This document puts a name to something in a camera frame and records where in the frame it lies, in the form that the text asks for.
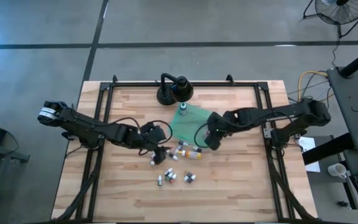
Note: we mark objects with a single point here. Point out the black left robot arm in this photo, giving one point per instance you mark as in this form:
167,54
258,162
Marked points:
82,126

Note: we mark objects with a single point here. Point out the small blue food coloring bottle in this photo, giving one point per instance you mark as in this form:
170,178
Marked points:
186,178

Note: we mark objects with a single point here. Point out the black gooseneck desk lamp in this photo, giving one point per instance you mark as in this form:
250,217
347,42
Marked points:
182,90

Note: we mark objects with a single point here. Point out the small brown orange coloring bottle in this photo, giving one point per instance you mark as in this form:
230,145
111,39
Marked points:
173,179

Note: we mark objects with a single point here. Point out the small black floor item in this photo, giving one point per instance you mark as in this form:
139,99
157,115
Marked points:
343,204

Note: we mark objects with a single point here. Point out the small purple food coloring bottle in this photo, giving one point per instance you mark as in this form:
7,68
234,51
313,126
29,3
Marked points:
178,149

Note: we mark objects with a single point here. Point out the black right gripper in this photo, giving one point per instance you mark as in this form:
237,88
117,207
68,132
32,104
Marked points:
215,132

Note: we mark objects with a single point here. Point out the large teal food coloring bottle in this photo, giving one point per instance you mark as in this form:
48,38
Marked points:
182,109

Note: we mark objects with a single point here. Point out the small white-capped coloring bottle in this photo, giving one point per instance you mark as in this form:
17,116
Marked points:
152,160

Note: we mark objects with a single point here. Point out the black desk beam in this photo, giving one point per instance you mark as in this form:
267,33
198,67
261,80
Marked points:
325,149

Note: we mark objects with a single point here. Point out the white mug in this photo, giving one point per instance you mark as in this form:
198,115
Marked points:
337,170

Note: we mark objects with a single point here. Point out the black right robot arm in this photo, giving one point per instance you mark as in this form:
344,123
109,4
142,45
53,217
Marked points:
275,113

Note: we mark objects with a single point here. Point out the white paper sheet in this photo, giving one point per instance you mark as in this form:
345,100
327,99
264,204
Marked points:
308,144

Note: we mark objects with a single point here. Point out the small black bottle pink label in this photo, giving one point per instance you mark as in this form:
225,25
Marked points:
191,179

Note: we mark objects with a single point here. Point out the small dark green coloring bottle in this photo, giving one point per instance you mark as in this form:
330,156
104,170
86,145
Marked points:
159,181

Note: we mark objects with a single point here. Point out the large yellow food coloring bottle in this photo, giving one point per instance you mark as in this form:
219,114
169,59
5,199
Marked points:
193,154

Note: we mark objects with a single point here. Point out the black floor fan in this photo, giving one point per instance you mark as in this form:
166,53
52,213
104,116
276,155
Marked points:
331,12

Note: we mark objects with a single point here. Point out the grey side desk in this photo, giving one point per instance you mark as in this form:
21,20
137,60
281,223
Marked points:
353,99

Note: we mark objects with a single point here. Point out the small black bottle white label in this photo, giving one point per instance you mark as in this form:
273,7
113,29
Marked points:
168,178

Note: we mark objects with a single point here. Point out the translucent teal plastic bin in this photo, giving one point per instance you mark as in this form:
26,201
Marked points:
186,124

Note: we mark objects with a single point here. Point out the small black food coloring bottle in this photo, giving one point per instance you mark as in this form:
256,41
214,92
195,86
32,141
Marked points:
198,149
183,143
168,172
172,156

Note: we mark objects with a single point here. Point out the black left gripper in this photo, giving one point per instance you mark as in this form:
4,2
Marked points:
158,155

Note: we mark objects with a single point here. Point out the grey metal bracket plate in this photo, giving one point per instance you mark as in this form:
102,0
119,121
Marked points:
266,133

